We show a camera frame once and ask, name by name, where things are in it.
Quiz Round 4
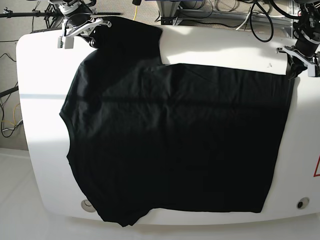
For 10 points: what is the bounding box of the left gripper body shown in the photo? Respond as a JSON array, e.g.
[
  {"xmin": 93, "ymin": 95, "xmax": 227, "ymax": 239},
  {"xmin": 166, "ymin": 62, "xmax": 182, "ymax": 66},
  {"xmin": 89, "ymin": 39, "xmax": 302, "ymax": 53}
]
[{"xmin": 276, "ymin": 37, "xmax": 320, "ymax": 67}]

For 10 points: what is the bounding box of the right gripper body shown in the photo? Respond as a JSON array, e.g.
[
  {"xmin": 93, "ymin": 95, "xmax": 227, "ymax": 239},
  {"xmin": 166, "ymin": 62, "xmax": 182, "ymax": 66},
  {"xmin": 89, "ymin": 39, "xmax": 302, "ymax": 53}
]
[{"xmin": 62, "ymin": 14, "xmax": 112, "ymax": 42}]

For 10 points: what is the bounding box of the black T-shirt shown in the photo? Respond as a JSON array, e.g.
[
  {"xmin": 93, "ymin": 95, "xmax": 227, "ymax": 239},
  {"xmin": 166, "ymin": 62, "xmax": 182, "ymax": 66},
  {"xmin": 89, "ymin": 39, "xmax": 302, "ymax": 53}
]
[{"xmin": 60, "ymin": 16, "xmax": 295, "ymax": 227}]

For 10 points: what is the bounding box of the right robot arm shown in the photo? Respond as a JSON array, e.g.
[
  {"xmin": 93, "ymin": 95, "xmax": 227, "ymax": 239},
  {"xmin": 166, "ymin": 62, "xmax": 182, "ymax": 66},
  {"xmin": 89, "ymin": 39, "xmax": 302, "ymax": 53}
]
[{"xmin": 49, "ymin": 0, "xmax": 112, "ymax": 49}]

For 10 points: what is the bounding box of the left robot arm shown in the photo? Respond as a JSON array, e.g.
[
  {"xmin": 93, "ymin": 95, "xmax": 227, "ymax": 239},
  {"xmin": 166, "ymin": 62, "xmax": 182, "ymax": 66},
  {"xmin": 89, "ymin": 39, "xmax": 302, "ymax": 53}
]
[{"xmin": 270, "ymin": 0, "xmax": 320, "ymax": 79}]

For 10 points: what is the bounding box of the black tripod stand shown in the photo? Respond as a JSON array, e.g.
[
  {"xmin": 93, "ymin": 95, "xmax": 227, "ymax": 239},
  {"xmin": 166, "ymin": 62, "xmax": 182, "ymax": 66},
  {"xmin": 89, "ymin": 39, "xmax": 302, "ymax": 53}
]
[{"xmin": 0, "ymin": 0, "xmax": 64, "ymax": 34}]

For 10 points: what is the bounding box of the red triangle warning sticker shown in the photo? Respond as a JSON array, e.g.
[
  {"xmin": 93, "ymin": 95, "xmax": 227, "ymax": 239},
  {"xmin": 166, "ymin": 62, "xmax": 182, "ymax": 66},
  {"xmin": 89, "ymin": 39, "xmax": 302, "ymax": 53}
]
[{"xmin": 313, "ymin": 157, "xmax": 320, "ymax": 177}]

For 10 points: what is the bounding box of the right table grommet cap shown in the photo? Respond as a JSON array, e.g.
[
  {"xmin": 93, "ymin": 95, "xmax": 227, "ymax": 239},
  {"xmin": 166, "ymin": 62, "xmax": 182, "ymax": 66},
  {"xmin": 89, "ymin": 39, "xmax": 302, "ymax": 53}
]
[{"xmin": 296, "ymin": 197, "xmax": 310, "ymax": 210}]

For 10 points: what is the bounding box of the table grommet cap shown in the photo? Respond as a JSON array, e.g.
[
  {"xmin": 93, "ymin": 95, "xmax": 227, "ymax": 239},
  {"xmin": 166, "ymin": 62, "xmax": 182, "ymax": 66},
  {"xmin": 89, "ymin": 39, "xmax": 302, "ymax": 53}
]
[
  {"xmin": 80, "ymin": 199, "xmax": 96, "ymax": 213},
  {"xmin": 296, "ymin": 197, "xmax": 310, "ymax": 210}
]

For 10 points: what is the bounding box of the left table grommet cap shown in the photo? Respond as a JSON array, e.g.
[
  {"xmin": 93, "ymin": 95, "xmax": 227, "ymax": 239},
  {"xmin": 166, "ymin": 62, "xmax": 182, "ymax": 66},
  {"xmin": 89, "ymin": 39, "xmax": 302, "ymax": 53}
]
[{"xmin": 80, "ymin": 199, "xmax": 96, "ymax": 213}]

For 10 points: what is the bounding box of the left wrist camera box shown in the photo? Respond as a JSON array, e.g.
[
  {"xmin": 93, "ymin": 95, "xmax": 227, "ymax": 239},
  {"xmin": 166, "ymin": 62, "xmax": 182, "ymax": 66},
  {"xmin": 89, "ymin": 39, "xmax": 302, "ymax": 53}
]
[{"xmin": 307, "ymin": 64, "xmax": 320, "ymax": 78}]

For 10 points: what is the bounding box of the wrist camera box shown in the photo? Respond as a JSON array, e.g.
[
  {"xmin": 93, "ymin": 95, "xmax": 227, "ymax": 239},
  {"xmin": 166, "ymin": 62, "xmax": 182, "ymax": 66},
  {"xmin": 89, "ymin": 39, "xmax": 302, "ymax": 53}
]
[
  {"xmin": 57, "ymin": 36, "xmax": 74, "ymax": 49},
  {"xmin": 307, "ymin": 64, "xmax": 320, "ymax": 78}
]

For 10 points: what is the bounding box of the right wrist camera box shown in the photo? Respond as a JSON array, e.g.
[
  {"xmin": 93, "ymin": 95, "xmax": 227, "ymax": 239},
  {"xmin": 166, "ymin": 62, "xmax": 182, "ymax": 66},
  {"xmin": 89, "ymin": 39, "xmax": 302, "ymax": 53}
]
[{"xmin": 57, "ymin": 36, "xmax": 74, "ymax": 49}]

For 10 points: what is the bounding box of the black looped cable right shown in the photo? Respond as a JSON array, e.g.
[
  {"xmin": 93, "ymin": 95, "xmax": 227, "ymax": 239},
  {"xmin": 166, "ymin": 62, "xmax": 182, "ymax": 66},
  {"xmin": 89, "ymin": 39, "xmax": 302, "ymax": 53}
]
[{"xmin": 249, "ymin": 0, "xmax": 275, "ymax": 43}]

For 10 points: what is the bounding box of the aluminium frame base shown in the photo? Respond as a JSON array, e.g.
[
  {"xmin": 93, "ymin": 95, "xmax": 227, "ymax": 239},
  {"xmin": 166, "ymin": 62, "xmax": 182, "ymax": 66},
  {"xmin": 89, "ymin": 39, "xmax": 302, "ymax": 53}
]
[{"xmin": 155, "ymin": 0, "xmax": 294, "ymax": 38}]

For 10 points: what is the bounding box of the floor cables left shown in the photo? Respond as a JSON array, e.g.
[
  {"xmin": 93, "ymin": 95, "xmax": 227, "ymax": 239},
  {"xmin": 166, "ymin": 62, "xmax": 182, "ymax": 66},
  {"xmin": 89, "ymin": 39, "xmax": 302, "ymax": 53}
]
[{"xmin": 0, "ymin": 52, "xmax": 23, "ymax": 137}]

